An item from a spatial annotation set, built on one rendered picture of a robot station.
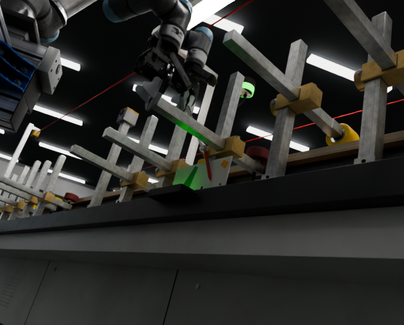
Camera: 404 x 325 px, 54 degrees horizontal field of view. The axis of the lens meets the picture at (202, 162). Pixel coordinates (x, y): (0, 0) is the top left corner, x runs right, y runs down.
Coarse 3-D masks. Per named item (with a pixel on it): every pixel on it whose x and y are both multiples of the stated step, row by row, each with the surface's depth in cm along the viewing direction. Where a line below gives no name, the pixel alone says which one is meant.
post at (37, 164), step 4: (36, 164) 282; (32, 168) 281; (36, 168) 282; (32, 172) 280; (36, 172) 281; (28, 176) 279; (32, 176) 279; (28, 180) 277; (32, 180) 279; (24, 184) 278; (28, 184) 277; (24, 192) 274; (20, 200) 272; (12, 212) 267; (16, 212) 269; (12, 216) 267; (16, 216) 268
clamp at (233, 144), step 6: (228, 138) 118; (234, 138) 116; (228, 144) 117; (234, 144) 116; (240, 144) 118; (210, 150) 122; (222, 150) 118; (228, 150) 116; (234, 150) 116; (240, 150) 117; (204, 156) 125; (210, 156) 122; (222, 156) 120; (228, 156) 119; (234, 156) 118; (240, 156) 117
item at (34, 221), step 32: (384, 160) 75; (224, 192) 106; (256, 192) 97; (288, 192) 89; (320, 192) 82; (352, 192) 77; (384, 192) 72; (0, 224) 268; (32, 224) 216; (64, 224) 181; (96, 224) 159; (128, 224) 144
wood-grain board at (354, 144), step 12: (396, 132) 100; (336, 144) 113; (348, 144) 110; (384, 144) 102; (396, 144) 101; (288, 156) 125; (300, 156) 121; (312, 156) 118; (324, 156) 115; (336, 156) 114; (240, 168) 140; (264, 168) 133; (108, 192) 214; (120, 192) 203; (144, 192) 190; (72, 204) 250
